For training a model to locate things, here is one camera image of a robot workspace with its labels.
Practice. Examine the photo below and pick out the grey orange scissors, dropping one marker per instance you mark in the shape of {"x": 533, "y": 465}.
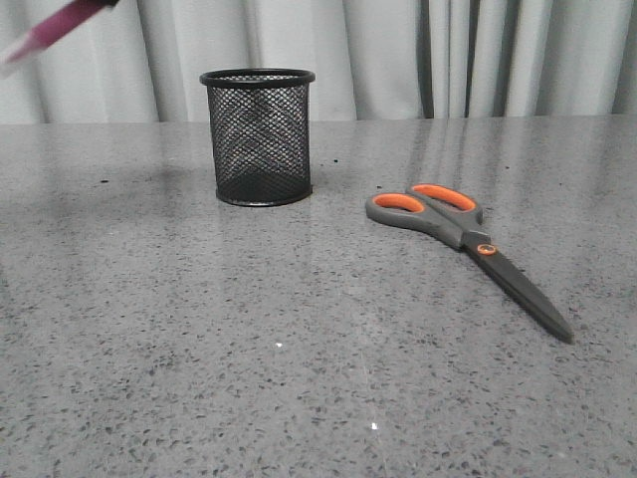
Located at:
{"x": 456, "y": 220}

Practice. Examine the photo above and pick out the pink marker pen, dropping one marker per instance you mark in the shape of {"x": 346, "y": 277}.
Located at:
{"x": 49, "y": 31}

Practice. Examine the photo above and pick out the black mesh pen holder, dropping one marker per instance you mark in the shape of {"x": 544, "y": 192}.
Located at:
{"x": 260, "y": 133}

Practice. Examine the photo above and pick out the grey curtain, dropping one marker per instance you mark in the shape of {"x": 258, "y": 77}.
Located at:
{"x": 141, "y": 60}

